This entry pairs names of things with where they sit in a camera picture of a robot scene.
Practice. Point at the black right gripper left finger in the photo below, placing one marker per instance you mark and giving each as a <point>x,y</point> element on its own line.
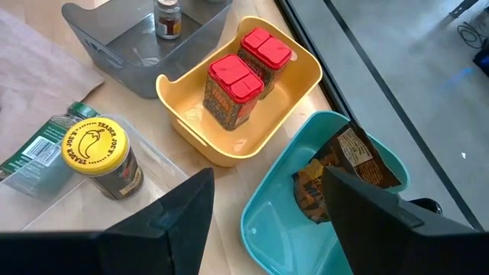
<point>187,221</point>

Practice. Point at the yellow-lid spice jar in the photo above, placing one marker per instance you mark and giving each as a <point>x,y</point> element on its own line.
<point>95,145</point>

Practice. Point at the tan cloth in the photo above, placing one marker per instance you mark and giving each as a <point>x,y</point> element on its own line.
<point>38,76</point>

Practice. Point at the black frame clamp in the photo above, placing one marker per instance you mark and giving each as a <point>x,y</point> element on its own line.
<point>428,204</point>

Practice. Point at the small brown spice jar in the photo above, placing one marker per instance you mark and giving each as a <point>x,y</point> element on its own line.
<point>168,23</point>

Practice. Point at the brown seasoning packet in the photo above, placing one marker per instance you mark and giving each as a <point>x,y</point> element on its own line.
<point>355,149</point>

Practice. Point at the grey translucent plastic bin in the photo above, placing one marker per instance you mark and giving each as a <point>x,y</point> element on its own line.
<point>126,68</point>

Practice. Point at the clear plastic bin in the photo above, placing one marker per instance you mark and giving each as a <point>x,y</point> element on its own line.
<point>76,214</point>

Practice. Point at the red-lid patterned spice tin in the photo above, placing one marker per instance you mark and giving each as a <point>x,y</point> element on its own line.
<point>267,46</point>
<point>233,76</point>

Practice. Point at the green-label spice jar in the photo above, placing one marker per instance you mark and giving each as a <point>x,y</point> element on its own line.
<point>38,149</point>

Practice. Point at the blue floor box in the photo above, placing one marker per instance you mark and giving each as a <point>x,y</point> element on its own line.
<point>483,61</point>

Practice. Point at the teal plastic bin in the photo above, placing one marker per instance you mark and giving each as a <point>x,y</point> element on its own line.
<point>275,229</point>

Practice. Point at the yellow plastic bin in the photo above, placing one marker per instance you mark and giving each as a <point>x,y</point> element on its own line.
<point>229,149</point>

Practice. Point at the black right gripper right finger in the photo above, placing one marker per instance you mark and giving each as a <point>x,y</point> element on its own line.
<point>363,221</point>

